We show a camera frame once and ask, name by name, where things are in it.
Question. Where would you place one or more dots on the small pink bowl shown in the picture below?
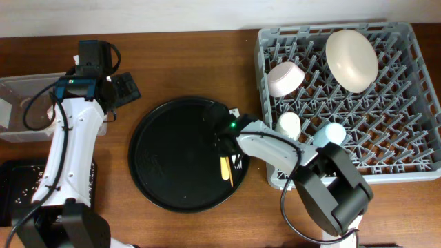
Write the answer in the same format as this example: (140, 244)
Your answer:
(284, 79)

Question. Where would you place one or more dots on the grey dishwasher rack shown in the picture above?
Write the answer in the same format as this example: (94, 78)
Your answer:
(393, 127)

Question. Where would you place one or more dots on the white plastic fork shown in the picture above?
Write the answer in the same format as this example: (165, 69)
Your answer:
(237, 161)

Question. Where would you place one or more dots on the large beige plate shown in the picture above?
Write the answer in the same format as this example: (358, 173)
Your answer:
(352, 60)

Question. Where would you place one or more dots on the cream cup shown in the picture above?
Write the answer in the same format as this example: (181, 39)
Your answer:
(289, 125)

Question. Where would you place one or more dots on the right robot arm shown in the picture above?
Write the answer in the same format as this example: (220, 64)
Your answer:
(332, 190)

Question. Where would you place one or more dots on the white tissue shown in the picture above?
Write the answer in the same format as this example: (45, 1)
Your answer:
(51, 113)

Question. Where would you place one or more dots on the clear plastic bin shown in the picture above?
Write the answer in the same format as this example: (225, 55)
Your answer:
(20, 103)

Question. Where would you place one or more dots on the spilled rice grains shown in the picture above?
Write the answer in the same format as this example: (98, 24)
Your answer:
(23, 188)

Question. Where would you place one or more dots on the white label on bin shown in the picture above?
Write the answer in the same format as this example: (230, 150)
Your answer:
(5, 113)

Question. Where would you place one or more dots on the light blue cup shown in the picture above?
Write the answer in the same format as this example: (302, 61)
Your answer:
(330, 133)

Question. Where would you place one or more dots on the yellow plastic knife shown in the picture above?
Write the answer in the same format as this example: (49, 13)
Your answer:
(224, 174)

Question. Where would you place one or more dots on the wooden chopstick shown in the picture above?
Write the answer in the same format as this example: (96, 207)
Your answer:
(230, 175)

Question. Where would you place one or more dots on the round black tray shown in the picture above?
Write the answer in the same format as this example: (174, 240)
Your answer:
(172, 163)

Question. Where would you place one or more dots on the black rectangular bin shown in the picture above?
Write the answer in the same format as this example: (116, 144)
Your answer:
(7, 208)

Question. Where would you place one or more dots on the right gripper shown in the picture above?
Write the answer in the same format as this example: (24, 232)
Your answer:
(227, 149)

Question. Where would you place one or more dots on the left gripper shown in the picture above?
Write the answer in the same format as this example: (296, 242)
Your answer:
(127, 88)

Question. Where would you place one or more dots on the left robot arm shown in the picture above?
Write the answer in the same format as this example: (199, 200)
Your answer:
(61, 215)

